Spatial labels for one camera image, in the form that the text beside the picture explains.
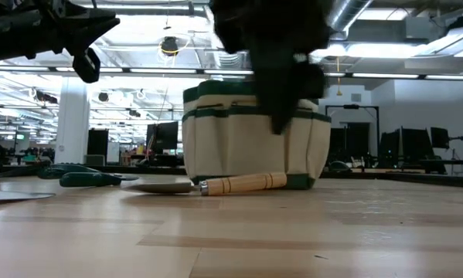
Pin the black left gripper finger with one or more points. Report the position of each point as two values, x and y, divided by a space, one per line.
88 19
88 38

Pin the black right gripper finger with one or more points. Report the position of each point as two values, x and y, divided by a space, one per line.
311 81
277 89

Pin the canvas gardening bag green trim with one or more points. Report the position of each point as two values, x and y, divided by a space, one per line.
231 146

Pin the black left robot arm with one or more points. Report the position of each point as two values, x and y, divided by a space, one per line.
3 34

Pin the long ceiling light strip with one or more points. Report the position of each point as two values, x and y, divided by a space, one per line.
385 75
157 70

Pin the black partition panels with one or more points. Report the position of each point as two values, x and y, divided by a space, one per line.
351 146

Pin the white building pillar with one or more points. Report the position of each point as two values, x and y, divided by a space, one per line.
72 123

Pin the black cabinet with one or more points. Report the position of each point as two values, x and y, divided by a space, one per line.
97 143

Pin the black double monitor set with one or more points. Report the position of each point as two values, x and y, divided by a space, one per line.
409 144

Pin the black computer monitor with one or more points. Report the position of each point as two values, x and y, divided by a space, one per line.
163 137

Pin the small black monitor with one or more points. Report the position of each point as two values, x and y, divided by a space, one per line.
440 137

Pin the black tubular frame stand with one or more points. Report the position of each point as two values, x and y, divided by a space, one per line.
351 106

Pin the wide silver spiral duct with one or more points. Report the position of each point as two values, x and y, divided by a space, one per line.
231 61

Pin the narrow silver spiral duct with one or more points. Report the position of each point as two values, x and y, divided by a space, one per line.
349 11

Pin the grey rectangular air duct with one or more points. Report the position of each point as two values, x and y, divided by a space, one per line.
389 29

